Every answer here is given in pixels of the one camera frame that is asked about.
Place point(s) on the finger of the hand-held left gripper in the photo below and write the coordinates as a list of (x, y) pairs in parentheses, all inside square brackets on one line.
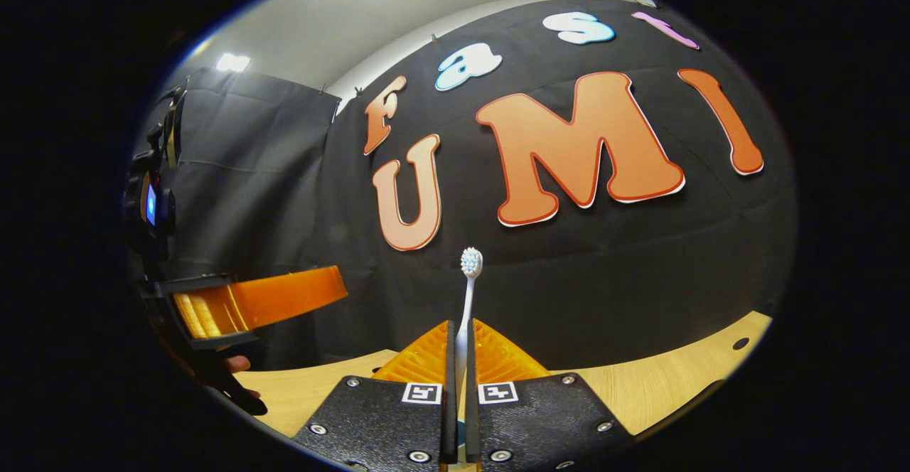
[(284, 298)]

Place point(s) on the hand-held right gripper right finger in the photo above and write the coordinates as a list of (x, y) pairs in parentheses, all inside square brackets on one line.
[(471, 422)]

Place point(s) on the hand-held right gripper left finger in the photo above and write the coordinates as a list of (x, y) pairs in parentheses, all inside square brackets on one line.
[(450, 365)]

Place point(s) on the white toothbrush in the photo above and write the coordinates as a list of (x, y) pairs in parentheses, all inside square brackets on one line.
[(470, 262)]

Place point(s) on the wooden desktop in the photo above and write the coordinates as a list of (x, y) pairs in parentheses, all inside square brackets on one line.
[(661, 379)]

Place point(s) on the black backdrop cloth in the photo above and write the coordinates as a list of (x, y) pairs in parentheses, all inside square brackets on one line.
[(569, 280)]

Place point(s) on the ceiling light panel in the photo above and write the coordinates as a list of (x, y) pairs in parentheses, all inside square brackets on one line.
[(233, 62)]

